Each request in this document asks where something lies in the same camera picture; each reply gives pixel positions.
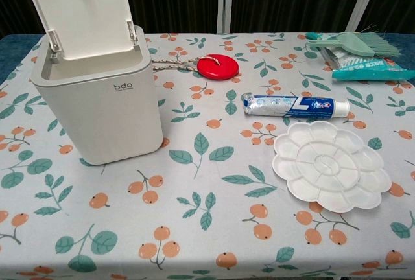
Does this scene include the white lidded trash bin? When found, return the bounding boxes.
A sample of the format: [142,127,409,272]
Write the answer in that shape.
[30,24,163,167]

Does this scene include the white plastic bin lid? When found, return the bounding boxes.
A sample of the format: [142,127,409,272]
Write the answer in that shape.
[25,0,141,61]

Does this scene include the red round disc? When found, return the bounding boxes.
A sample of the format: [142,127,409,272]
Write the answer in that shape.
[196,53,241,82]

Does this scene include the floral printed tablecloth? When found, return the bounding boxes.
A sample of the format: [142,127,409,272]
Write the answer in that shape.
[0,32,415,280]

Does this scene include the blue white toothpaste tube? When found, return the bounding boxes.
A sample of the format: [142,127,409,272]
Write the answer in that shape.
[240,93,351,119]

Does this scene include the white flower-shaped paint palette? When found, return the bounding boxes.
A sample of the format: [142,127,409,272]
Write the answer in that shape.
[272,121,392,213]

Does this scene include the green mini dustpan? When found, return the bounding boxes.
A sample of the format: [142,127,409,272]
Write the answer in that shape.
[306,31,359,56]

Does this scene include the silver foil packet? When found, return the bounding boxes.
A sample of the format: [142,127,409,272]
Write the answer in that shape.
[320,46,379,69]

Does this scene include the teal snack packet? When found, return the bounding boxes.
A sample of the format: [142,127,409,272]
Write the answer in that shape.
[331,58,415,83]

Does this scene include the green mini brush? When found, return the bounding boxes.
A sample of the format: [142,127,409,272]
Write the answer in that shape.
[306,25,401,58]

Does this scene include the braided white red rope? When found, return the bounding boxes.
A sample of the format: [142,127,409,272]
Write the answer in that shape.
[151,56,228,74]

